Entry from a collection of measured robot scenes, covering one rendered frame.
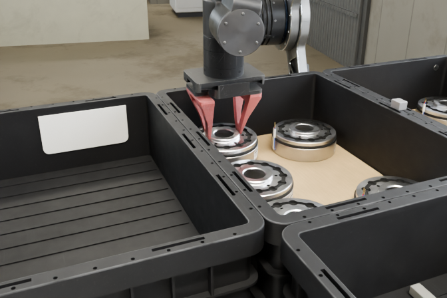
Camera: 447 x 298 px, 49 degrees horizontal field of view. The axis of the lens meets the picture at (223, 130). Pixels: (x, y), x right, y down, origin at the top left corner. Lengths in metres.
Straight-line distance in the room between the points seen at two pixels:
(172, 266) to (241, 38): 0.29
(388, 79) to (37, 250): 0.67
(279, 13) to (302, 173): 0.90
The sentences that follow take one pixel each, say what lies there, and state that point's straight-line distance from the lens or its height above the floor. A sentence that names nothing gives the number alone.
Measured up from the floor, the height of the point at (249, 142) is 0.87.
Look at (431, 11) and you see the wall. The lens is 3.48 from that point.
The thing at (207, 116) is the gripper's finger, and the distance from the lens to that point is 0.68.
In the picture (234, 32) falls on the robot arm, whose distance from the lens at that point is 0.58.
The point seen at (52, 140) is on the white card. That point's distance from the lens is 0.75.
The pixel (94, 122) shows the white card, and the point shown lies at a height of 0.90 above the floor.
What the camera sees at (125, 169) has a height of 0.83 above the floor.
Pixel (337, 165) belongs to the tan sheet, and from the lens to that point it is 0.76.
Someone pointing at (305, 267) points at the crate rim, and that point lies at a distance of 0.39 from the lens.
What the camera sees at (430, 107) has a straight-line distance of 0.97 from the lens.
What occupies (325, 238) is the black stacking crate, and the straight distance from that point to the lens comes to 0.45.
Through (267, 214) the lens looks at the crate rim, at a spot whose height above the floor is 0.93.
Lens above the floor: 1.17
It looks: 23 degrees down
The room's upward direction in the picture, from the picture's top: straight up
